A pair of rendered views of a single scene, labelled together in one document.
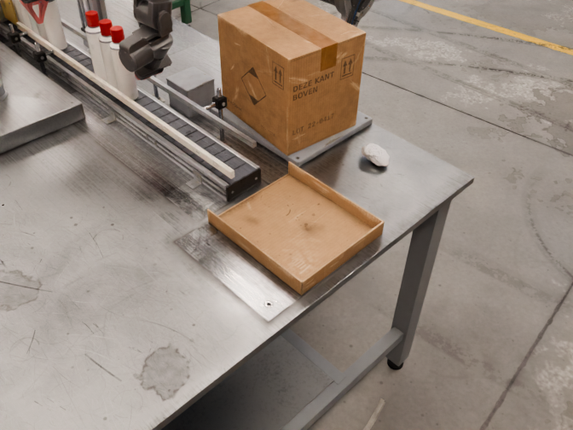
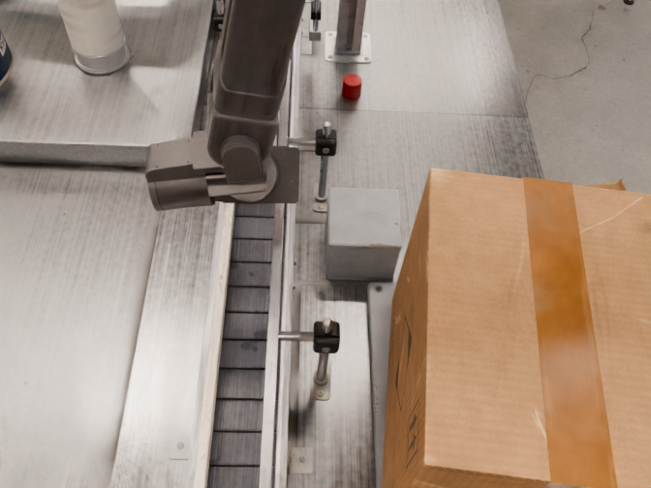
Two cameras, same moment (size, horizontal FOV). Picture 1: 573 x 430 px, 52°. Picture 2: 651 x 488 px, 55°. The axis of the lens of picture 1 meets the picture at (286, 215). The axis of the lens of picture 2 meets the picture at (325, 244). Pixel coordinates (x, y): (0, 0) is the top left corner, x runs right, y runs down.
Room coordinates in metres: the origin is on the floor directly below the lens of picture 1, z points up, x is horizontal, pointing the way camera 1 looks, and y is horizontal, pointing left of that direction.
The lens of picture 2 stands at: (1.05, -0.02, 1.59)
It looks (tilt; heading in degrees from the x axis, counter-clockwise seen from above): 55 degrees down; 41
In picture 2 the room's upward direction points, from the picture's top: 6 degrees clockwise
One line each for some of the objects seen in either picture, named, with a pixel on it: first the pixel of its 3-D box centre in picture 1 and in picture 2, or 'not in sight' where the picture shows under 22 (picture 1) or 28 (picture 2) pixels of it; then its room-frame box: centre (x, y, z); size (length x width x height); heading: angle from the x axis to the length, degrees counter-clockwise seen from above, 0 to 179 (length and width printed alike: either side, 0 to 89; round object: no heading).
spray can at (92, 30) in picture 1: (98, 48); not in sight; (1.52, 0.53, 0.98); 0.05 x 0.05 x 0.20
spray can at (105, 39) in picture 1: (112, 57); not in sight; (1.46, 0.48, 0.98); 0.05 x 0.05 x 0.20
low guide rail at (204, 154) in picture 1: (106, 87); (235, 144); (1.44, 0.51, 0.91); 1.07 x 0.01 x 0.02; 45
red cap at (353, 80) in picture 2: not in sight; (352, 86); (1.71, 0.52, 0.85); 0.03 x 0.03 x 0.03
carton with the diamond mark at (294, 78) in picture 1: (289, 72); (515, 370); (1.40, 0.00, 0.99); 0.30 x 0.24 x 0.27; 39
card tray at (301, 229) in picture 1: (294, 221); not in sight; (0.97, -0.02, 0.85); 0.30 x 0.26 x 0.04; 45
